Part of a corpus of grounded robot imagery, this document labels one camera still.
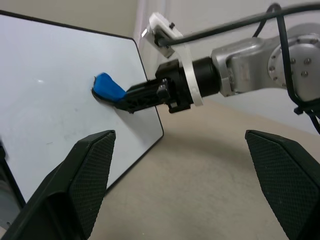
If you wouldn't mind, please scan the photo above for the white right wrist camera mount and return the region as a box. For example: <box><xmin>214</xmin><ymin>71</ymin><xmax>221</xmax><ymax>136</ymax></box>
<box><xmin>141</xmin><ymin>12</ymin><xmax>204</xmax><ymax>107</ymax></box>

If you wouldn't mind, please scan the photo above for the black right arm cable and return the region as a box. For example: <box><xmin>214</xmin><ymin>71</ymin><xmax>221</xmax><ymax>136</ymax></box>
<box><xmin>159</xmin><ymin>2</ymin><xmax>320</xmax><ymax>136</ymax></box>

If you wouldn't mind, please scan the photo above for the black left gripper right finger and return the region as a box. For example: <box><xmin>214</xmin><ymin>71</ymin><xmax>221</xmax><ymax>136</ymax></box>
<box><xmin>244</xmin><ymin>129</ymin><xmax>320</xmax><ymax>240</ymax></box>

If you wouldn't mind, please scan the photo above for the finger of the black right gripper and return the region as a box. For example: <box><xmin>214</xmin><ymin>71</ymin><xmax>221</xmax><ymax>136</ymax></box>
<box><xmin>114</xmin><ymin>91</ymin><xmax>168</xmax><ymax>115</ymax></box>
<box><xmin>124</xmin><ymin>78</ymin><xmax>168</xmax><ymax>98</ymax></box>

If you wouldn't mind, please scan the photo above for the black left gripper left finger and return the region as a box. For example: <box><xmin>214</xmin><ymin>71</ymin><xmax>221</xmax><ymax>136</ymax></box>
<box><xmin>0</xmin><ymin>129</ymin><xmax>117</xmax><ymax>240</ymax></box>

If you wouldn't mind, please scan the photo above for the whiteboard with black frame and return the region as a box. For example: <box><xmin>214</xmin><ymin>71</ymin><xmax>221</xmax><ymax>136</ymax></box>
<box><xmin>0</xmin><ymin>10</ymin><xmax>165</xmax><ymax>203</ymax></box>

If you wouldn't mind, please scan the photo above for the blue whiteboard eraser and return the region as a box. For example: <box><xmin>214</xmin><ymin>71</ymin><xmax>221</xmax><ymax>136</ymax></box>
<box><xmin>91</xmin><ymin>72</ymin><xmax>127</xmax><ymax>106</ymax></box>

